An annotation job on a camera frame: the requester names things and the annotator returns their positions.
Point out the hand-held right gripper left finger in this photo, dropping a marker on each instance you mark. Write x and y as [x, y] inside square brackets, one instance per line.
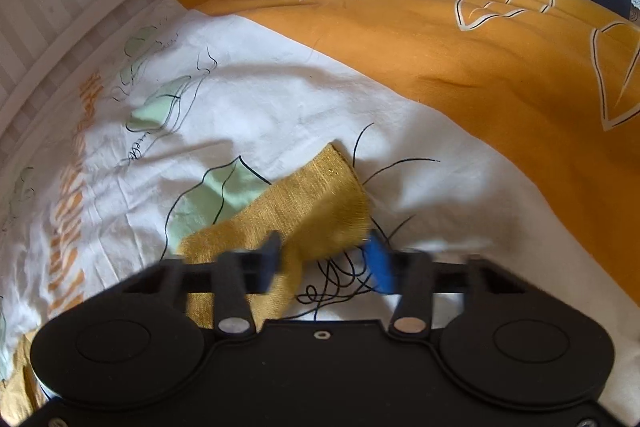
[272, 263]

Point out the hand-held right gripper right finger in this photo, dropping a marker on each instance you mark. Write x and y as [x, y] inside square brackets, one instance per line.
[377, 268]

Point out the yellow knitted sweater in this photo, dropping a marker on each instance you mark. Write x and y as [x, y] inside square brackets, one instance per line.
[320, 207]

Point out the white leaf-print bed sheet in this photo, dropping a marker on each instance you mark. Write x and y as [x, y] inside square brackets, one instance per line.
[280, 107]

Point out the orange leaf-print duvet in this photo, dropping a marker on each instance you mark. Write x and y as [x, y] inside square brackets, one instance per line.
[450, 47]

